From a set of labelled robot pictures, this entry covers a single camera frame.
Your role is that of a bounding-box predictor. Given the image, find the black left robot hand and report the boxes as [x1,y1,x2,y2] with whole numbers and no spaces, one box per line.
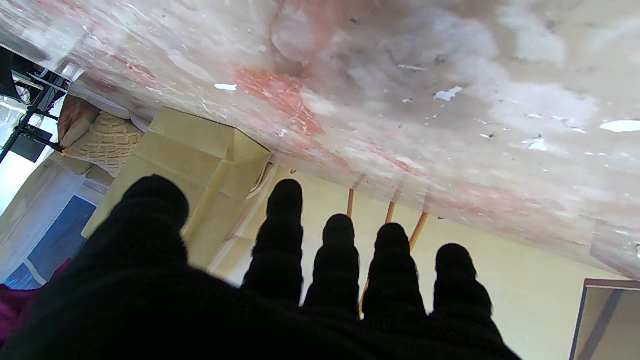
[0,175,521,360]

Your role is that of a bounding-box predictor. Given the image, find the maroon shorts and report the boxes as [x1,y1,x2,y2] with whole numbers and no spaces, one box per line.
[0,257,71,346]

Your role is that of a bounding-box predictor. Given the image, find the kraft paper bag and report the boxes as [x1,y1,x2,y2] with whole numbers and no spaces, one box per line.
[82,107,275,273]

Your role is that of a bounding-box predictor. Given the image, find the white framed window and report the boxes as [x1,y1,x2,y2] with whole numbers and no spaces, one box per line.
[0,195,98,291]

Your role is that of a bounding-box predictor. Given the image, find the sheer beige curtain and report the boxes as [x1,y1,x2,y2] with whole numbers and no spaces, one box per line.
[0,160,108,281]

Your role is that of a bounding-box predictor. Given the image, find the knitted beige pillow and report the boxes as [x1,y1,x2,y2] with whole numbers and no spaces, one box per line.
[64,111,144,178]

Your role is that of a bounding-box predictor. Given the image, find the smooth beige cushion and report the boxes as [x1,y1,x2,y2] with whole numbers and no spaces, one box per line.
[56,95,101,150]

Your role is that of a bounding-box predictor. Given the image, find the black equipment stand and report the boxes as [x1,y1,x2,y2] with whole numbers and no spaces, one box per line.
[0,45,68,166]

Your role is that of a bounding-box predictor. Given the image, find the dark framed mirror panel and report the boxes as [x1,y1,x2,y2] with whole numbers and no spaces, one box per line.
[570,279,640,360]

